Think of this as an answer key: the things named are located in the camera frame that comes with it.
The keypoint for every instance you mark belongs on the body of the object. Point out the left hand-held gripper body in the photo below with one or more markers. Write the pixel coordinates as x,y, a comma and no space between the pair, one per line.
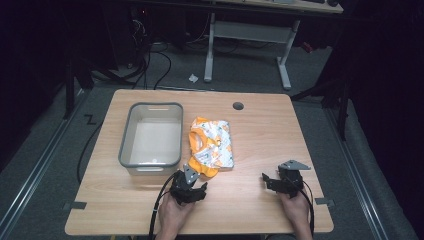
182,188

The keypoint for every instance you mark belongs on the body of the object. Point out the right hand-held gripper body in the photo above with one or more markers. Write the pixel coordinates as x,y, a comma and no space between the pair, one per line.
290,180

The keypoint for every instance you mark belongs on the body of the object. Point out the orange and white baby garment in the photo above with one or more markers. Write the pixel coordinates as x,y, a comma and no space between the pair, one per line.
211,146

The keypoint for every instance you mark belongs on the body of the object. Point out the white basin with grey rim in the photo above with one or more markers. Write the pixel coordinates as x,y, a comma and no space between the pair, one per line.
153,140

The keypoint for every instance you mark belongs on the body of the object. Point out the person's left hand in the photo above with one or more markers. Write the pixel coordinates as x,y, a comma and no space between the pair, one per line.
173,213

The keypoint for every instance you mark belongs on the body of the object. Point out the person's right hand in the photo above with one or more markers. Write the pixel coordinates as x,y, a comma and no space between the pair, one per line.
295,208

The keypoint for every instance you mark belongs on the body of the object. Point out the black tape patch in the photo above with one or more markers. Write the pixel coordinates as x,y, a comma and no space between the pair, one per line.
324,201

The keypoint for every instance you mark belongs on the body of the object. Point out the black metal stand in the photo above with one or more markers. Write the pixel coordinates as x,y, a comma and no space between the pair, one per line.
70,76
340,100

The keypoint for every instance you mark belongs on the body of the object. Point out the crumpled white paper scrap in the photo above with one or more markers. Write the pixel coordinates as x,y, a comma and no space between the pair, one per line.
193,78

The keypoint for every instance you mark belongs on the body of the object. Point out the white-framed wooden desk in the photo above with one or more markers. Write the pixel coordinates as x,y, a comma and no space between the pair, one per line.
253,31

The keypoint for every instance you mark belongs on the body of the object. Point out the metal floor rail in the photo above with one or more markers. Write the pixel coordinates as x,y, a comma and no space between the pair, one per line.
36,170
358,173

